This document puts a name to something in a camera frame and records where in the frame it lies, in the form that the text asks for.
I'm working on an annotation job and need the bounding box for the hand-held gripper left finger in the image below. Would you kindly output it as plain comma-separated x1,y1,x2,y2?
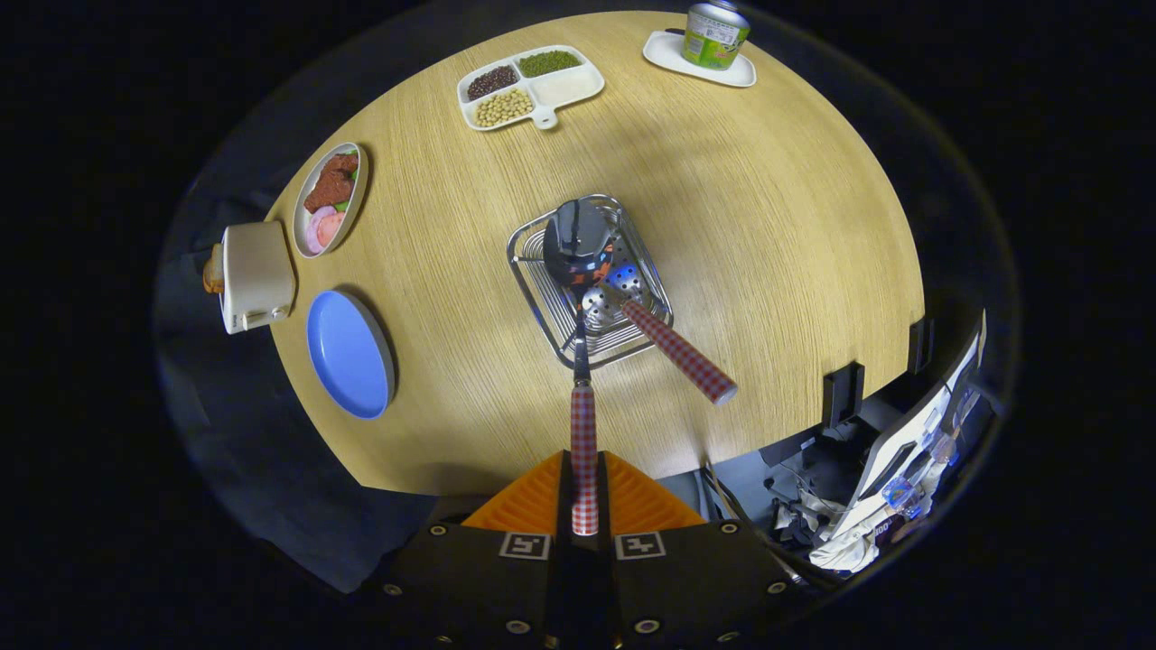
379,450,573,649

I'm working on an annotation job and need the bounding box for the small white rectangular plate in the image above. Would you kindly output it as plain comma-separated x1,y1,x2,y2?
642,30,758,88

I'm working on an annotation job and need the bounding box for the plate of sliced meat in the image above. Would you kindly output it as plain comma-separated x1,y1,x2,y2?
292,142,369,260

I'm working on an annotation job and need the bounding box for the metal wire basket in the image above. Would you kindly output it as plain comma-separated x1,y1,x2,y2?
506,193,675,369

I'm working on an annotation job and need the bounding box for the black table clamp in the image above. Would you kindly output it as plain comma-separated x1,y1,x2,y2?
908,318,936,376
822,363,865,430

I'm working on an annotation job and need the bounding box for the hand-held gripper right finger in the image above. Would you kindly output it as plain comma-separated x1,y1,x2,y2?
595,450,806,649

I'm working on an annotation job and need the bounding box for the white crumpled cloth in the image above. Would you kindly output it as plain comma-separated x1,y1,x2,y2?
808,519,895,575

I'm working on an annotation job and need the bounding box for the green drink can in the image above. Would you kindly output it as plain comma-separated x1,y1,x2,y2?
682,0,752,71

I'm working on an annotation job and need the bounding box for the red checked handle spoon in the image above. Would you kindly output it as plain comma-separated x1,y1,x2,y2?
583,287,738,405
542,199,617,536

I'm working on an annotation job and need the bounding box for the white-edged monitor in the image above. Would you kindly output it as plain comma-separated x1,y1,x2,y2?
831,311,990,543

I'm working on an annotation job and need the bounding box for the white toaster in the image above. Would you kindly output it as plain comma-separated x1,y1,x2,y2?
219,221,297,336

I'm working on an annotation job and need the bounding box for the white divided tray with beans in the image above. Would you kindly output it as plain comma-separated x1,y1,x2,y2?
456,45,606,133

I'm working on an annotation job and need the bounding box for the blue round plate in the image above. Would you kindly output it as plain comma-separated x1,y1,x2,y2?
306,289,396,420

